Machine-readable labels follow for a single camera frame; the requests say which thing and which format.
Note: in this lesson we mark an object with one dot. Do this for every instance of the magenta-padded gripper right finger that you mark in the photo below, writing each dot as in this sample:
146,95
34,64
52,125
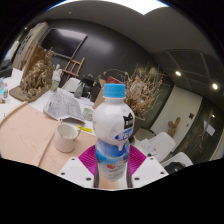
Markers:
146,170

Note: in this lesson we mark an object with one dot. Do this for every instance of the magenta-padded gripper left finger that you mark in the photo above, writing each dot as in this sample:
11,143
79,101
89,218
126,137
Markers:
78,170

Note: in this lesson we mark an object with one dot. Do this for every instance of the white blue-capped drink bottle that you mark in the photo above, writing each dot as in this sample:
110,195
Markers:
113,123

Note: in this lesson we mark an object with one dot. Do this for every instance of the stack of papers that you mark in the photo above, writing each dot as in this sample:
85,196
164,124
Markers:
146,146

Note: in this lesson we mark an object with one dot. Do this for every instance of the white ceramic mug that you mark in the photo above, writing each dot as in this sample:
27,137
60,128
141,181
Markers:
65,143

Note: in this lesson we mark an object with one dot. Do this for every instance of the white chair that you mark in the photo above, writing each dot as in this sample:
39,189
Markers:
165,141
181,158
70,86

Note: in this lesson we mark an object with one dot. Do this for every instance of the small yellow strip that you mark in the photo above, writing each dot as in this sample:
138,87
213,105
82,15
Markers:
84,128

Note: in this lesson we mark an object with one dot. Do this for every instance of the wooden figure sculpture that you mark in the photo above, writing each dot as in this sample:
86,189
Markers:
174,126

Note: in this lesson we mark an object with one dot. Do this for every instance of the pale wooden board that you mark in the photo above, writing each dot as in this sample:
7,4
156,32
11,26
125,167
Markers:
23,133

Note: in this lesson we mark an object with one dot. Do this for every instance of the open printed booklet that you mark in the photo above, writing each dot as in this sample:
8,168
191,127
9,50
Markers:
63,105

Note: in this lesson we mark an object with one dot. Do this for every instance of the brown cardboard box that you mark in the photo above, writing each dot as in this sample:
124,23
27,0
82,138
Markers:
99,98

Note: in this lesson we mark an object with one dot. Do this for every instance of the dried plant in grey pot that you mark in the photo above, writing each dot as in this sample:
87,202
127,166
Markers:
143,93

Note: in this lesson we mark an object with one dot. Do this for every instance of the grey spray bottle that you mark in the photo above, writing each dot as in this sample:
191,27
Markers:
78,90

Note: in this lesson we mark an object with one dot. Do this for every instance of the black desktop appliance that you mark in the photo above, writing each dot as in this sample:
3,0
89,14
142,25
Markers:
90,87

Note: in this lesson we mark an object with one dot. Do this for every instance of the white green-labelled bottle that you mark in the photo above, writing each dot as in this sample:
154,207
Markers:
54,85

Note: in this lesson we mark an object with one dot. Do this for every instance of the brown relief sculpture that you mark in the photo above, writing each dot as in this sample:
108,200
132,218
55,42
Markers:
36,78

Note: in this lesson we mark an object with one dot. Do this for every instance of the small white plaster figure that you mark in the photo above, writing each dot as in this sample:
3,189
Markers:
58,70

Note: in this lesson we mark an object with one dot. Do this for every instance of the round ceiling spotlight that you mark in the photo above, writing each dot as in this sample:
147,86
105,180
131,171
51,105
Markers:
215,86
178,73

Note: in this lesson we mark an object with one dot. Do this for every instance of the wooden easel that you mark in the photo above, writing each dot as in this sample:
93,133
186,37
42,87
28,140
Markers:
73,66

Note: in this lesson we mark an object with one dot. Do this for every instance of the black machine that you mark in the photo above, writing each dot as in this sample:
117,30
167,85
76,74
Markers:
7,70

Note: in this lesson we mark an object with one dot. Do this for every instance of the white cabinet with pictures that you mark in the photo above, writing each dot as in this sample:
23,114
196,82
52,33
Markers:
31,38

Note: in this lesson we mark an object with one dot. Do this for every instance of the black wall screen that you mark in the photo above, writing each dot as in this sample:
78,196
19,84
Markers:
63,41

